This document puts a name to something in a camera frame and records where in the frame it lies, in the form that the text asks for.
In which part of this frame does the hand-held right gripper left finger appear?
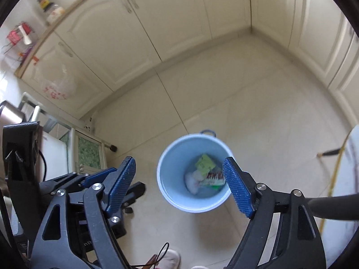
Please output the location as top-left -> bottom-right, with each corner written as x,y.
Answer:
28,156 -> 137,269

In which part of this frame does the green wrapper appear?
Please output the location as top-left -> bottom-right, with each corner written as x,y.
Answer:
195,154 -> 215,176

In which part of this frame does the round marble table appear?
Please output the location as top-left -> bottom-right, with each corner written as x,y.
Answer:
306,125 -> 359,230

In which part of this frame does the white red printed plastic bag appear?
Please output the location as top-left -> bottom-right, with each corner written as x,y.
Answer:
42,64 -> 77,100

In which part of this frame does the sauce bottle yellow label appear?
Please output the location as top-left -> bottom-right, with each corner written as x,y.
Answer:
37,0 -> 55,12

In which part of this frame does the wire rack with red utensils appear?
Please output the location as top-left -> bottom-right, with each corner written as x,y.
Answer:
3,21 -> 35,59

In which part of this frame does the beige slipper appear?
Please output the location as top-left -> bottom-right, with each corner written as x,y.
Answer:
153,249 -> 181,269

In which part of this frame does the red white snack wrapper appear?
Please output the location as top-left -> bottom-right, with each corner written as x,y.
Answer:
200,167 -> 226,187

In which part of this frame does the small cupboard green glass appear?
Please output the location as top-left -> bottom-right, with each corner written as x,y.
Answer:
57,127 -> 118,174

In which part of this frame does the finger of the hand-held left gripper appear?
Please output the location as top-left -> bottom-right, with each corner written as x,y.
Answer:
41,167 -> 117,194
120,182 -> 146,213

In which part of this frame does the white tissue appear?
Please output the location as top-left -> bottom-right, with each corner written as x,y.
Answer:
184,171 -> 206,195

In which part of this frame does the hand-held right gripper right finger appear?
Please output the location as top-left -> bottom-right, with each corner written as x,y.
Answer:
222,156 -> 327,269

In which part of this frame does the blue plastic bucket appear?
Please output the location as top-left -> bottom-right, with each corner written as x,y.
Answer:
156,130 -> 234,213

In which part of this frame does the grey metal shelf frame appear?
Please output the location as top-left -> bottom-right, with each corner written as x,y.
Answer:
18,92 -> 72,135

